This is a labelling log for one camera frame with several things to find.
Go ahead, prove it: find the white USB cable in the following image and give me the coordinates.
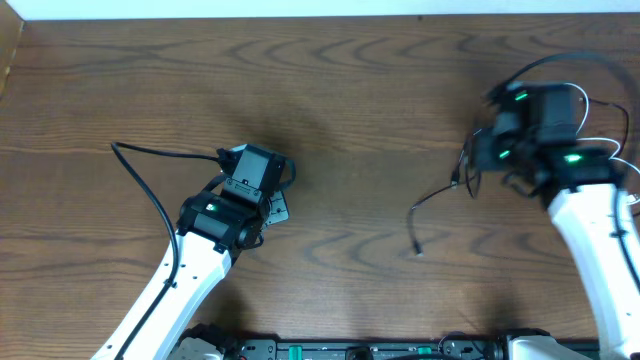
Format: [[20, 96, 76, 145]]
[[562, 82, 640, 206]]

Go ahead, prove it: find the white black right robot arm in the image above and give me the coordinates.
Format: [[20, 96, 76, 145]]
[[467, 110, 639, 359]]

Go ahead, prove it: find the thin black USB cable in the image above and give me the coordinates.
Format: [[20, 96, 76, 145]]
[[405, 127, 484, 258]]

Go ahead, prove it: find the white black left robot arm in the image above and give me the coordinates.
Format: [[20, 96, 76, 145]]
[[93, 174, 293, 359]]

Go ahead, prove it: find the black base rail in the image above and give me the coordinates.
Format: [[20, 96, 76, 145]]
[[174, 324, 601, 360]]

